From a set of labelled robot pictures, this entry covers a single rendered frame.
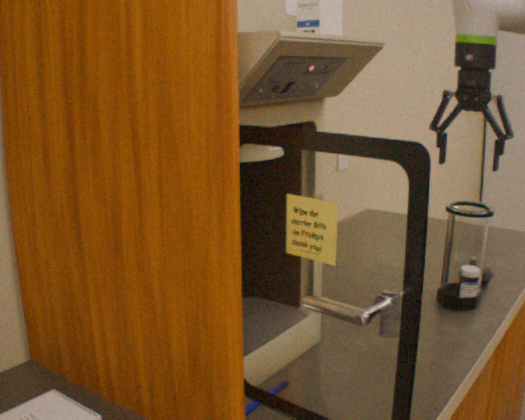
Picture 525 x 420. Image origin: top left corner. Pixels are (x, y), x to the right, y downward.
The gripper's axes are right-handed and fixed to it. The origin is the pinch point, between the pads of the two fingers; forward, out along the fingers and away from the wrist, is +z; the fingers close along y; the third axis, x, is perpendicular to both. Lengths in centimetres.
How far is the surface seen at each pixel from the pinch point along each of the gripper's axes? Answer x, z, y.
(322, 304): -77, 5, 5
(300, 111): -47, -12, -17
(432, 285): 2.2, 32.1, -6.6
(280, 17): -52, -28, -17
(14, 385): -85, 33, -50
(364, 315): -78, 5, 11
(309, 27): -53, -26, -12
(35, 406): -90, 29, -36
